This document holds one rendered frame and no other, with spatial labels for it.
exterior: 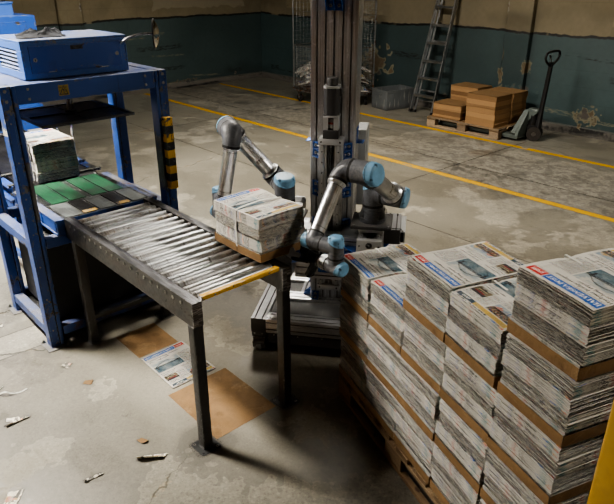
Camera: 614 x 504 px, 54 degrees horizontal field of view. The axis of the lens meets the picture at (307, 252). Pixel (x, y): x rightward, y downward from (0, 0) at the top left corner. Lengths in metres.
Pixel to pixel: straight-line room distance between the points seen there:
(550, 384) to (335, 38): 2.13
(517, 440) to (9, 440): 2.38
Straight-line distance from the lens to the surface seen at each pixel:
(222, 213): 3.06
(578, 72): 9.40
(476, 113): 8.94
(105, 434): 3.29
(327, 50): 3.36
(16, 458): 3.31
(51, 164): 4.45
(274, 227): 2.90
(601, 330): 1.78
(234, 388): 3.44
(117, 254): 3.16
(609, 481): 1.57
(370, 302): 2.77
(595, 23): 9.30
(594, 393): 1.92
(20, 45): 3.64
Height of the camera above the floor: 2.07
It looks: 25 degrees down
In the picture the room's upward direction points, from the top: straight up
